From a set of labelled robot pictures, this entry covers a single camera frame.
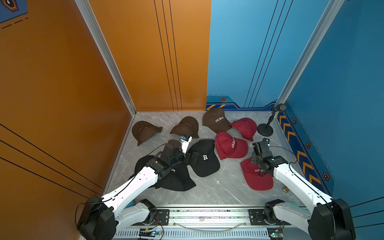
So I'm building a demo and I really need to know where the red Colorado cap front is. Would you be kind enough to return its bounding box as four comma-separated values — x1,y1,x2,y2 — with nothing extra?
241,158,274,191

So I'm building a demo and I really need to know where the red colorado cap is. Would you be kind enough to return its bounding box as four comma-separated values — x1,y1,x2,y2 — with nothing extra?
216,131,249,160
241,158,274,191

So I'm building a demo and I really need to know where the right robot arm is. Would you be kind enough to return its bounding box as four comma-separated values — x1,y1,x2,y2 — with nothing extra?
251,138,356,240

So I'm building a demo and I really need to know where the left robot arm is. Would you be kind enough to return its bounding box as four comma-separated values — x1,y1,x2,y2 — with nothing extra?
75,136,199,240

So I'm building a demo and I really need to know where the black R cap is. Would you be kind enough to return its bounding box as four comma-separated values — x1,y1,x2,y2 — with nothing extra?
188,139,220,177

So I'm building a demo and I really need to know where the black microphone stand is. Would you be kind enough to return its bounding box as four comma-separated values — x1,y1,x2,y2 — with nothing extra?
257,104,287,137

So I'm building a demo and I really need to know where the black cap front left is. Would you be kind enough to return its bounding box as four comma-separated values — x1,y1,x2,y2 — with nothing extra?
154,164,196,192

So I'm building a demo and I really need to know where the black cap under left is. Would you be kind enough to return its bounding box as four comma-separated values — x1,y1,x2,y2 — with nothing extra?
129,155,154,180

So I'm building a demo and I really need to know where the brown cap middle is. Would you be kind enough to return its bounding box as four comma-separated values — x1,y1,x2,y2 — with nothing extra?
170,116,199,139

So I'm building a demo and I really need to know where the brown cap far left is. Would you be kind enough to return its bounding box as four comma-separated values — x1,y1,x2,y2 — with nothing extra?
132,121,163,146

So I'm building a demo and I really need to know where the brown Colorado cap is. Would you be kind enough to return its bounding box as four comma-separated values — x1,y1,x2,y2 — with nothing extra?
203,108,232,134

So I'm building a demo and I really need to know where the left circuit board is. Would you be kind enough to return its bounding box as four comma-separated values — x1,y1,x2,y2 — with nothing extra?
138,229,162,240

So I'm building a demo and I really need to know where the circuit board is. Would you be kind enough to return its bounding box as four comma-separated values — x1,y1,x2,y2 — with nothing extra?
267,228,284,240
138,229,162,240

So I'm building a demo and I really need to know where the right circuit board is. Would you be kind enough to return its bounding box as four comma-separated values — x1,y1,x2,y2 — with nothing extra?
267,228,284,240

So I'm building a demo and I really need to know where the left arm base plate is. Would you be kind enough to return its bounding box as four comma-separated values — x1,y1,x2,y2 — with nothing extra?
140,209,170,226

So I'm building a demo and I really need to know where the aluminium front rail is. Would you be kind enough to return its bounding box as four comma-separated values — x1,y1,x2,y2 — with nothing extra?
79,205,344,240

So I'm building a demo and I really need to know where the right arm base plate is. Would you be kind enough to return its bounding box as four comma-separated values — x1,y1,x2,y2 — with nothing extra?
248,209,285,227

